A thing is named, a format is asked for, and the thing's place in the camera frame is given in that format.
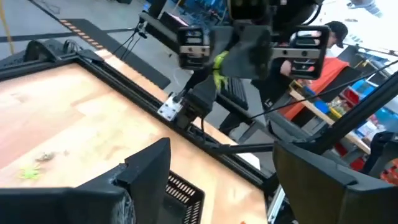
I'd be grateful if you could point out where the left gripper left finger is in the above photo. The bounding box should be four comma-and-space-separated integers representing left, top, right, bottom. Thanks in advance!
0, 138, 172, 224

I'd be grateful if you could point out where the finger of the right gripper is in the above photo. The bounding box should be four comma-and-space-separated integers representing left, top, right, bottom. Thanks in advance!
248, 29, 274, 80
214, 27, 252, 78

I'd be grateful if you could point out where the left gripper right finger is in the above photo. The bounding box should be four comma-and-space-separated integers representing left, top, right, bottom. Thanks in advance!
272, 141, 398, 224

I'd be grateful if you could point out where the green plastic spider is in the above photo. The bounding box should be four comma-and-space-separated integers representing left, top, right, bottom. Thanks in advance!
212, 50, 230, 91
18, 166, 43, 181

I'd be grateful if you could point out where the person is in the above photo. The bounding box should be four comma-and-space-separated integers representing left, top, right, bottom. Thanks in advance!
217, 20, 349, 138

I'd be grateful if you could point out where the grey desk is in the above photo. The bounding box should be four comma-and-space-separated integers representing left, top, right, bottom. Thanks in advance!
138, 11, 190, 54

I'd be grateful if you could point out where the black orange-striped floor mat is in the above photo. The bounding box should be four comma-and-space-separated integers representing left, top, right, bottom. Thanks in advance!
58, 17, 172, 91

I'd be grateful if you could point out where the orange cloth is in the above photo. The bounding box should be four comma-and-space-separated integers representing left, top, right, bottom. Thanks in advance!
279, 57, 351, 121

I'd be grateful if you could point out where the wooden workbench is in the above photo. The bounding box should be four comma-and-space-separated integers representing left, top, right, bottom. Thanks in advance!
287, 88, 373, 156

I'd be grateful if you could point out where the black plastic basket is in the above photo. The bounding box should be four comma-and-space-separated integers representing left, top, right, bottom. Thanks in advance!
163, 170, 206, 224

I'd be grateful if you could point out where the white paper sheet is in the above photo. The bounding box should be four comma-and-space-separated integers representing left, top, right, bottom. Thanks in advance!
238, 151, 262, 171

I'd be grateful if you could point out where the red storage bin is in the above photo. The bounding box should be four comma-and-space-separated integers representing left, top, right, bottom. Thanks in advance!
338, 86, 361, 106

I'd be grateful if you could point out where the blue storage bin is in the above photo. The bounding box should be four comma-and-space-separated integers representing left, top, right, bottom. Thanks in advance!
351, 79, 379, 99

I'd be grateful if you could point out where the black aluminium table frame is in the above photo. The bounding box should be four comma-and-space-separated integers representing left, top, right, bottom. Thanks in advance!
0, 52, 398, 200

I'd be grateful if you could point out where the yellow floor cable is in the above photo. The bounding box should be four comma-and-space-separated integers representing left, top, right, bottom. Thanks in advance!
0, 0, 16, 56

